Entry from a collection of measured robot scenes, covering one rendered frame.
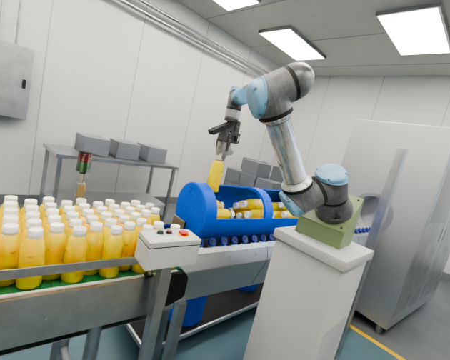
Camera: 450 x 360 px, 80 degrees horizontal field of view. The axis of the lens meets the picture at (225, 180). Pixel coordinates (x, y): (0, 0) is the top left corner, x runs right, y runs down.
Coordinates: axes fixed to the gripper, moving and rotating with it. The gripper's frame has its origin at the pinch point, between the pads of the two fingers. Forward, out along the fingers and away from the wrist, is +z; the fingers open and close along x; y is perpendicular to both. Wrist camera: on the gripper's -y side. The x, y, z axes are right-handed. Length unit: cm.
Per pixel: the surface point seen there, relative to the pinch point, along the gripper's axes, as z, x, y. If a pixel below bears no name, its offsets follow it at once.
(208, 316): 123, 29, 44
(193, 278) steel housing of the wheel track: 59, -11, -8
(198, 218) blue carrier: 29.1, -8.6, -11.1
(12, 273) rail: 40, -20, -79
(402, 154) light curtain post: -26, -35, 131
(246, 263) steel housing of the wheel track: 55, -13, 24
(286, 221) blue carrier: 31, -13, 50
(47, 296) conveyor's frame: 48, -22, -70
